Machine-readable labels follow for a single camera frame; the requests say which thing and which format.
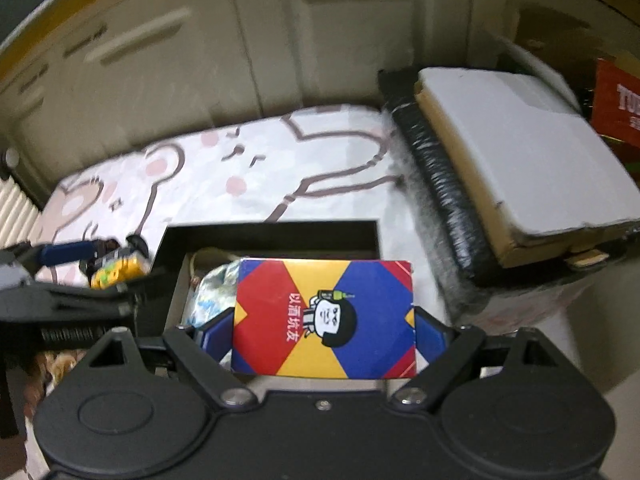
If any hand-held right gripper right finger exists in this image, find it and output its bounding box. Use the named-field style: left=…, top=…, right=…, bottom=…
left=392, top=305, right=557, bottom=407

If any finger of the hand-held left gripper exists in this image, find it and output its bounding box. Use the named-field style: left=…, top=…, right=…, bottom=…
left=0, top=269, right=168, bottom=322
left=27, top=234, right=149, bottom=268

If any black storage box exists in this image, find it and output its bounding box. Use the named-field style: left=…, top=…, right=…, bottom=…
left=135, top=218, right=383, bottom=376

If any printed bear mat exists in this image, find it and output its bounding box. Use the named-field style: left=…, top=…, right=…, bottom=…
left=37, top=105, right=451, bottom=321

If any cream cabinet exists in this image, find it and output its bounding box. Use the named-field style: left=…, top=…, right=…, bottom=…
left=0, top=0, right=640, bottom=191

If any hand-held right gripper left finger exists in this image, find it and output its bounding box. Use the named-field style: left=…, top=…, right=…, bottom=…
left=87, top=312, right=253, bottom=408

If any shiny clear plastic bag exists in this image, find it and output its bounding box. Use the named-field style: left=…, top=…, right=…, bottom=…
left=187, top=260, right=242, bottom=330

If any yellow green toy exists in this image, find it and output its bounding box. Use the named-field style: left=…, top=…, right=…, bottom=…
left=90, top=247, right=151, bottom=291

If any colourful cartoon card box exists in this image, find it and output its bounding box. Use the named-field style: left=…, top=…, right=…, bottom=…
left=231, top=258, right=418, bottom=380

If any cardboard box with white top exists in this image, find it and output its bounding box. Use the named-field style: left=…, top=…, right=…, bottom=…
left=414, top=66, right=640, bottom=268

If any red box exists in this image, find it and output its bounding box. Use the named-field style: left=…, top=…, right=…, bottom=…
left=589, top=57, right=640, bottom=133

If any black wrapped package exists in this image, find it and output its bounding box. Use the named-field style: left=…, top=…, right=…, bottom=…
left=377, top=67, right=640, bottom=292

